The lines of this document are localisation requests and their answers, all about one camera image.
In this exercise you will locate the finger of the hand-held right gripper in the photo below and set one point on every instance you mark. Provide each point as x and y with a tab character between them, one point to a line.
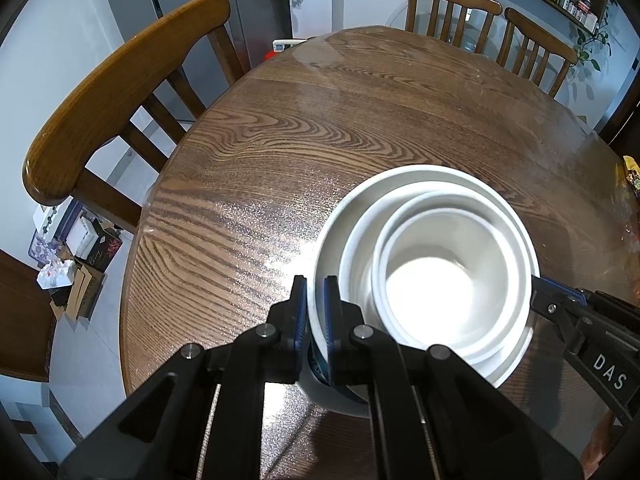
547	302
565	288

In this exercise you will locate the medium white bowl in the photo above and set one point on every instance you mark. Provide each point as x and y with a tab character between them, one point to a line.
360	260

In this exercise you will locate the small white bowl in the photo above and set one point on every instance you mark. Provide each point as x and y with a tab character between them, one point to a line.
450	280

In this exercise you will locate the pile of floor boxes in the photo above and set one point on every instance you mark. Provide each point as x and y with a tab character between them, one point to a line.
75	255

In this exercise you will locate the blue patterned square plate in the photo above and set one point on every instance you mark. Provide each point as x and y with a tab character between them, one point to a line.
340	402

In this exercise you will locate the dark wooden door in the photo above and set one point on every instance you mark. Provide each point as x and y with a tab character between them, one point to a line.
625	120

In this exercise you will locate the white power strip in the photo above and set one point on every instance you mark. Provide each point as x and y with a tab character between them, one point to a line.
285	45

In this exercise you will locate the yellow snack bag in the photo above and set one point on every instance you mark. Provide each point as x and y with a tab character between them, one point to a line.
632	170

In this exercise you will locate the large white bowl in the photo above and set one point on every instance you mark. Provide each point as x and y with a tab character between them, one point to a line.
327	260

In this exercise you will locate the brown wooden cabinet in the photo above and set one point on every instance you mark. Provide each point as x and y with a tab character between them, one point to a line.
25	320

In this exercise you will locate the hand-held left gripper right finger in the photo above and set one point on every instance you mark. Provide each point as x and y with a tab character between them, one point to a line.
330	315

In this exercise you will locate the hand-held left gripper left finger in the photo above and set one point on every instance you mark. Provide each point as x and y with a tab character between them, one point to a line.
301	315

